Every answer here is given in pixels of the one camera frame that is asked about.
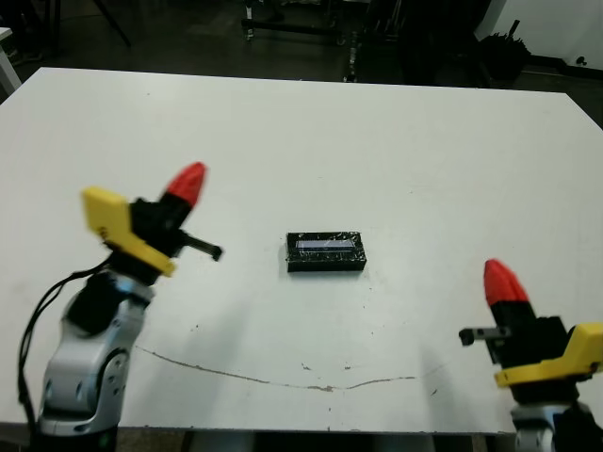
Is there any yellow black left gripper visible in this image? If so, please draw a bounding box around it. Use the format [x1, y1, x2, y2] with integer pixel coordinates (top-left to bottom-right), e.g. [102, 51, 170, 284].
[80, 162, 223, 283]

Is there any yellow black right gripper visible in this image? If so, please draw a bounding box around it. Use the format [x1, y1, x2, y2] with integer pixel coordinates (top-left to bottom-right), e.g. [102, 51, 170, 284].
[459, 258, 603, 405]

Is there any shiny black box lid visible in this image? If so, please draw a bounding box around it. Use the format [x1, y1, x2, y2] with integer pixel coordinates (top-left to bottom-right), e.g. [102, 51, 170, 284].
[285, 230, 367, 274]

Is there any black slanted stand leg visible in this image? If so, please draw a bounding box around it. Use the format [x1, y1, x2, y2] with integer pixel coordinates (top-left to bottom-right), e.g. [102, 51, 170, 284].
[91, 0, 132, 48]

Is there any black bushy plant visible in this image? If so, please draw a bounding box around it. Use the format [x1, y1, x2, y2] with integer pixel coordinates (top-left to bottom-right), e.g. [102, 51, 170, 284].
[477, 19, 532, 82]

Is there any black wheeled cart frame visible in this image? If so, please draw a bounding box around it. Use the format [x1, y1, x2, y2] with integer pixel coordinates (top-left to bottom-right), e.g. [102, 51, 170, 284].
[240, 0, 353, 46]

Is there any metal post on casters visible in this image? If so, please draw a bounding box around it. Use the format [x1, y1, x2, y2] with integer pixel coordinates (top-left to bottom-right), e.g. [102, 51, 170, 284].
[343, 40, 363, 84]

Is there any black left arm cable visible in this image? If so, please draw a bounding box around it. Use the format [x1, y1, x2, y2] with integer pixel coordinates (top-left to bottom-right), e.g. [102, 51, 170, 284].
[16, 266, 110, 423]

